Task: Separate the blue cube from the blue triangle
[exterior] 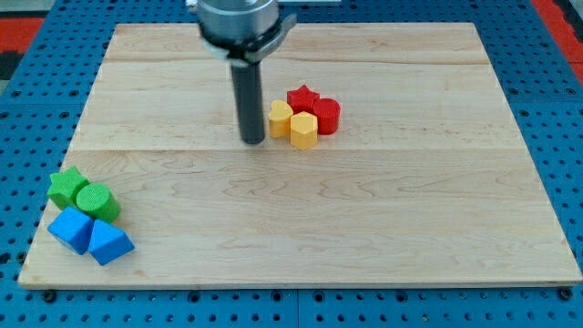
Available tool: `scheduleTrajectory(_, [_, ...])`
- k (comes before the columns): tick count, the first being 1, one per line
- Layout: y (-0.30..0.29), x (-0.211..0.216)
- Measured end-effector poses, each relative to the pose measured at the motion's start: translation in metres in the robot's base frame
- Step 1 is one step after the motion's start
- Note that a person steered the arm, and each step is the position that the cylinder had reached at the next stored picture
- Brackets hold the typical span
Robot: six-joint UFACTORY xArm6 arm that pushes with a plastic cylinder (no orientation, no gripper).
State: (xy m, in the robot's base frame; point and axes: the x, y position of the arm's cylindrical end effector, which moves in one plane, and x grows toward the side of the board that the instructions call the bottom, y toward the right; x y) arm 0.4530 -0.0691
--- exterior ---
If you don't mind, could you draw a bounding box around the red star block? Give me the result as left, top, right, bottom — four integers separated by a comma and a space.
286, 85, 320, 114

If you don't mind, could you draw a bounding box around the green star block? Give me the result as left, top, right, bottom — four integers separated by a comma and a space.
46, 166, 89, 210

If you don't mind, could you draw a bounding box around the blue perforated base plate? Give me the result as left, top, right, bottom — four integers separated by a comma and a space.
1, 0, 582, 327

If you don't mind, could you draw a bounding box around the green cylinder block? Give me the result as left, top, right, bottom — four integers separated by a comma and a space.
76, 183, 121, 223

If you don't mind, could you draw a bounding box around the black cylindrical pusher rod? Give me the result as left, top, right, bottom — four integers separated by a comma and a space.
230, 62, 265, 145

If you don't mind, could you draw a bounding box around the red cylinder block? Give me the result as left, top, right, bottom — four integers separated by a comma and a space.
312, 98, 341, 135

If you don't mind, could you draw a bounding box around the yellow heart block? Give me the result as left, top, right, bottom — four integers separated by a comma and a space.
268, 99, 293, 138

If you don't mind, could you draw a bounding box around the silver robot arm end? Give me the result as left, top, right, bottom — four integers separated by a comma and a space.
188, 0, 297, 67

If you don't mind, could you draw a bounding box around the blue triangle block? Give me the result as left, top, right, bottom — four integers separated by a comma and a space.
88, 220, 135, 266

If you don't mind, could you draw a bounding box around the blue cube block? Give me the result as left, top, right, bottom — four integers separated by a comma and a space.
47, 207, 94, 255

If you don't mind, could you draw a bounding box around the wooden board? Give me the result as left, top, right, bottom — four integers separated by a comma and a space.
18, 23, 582, 290

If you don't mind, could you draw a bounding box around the yellow hexagon block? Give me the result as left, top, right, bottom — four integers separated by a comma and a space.
290, 111, 318, 150

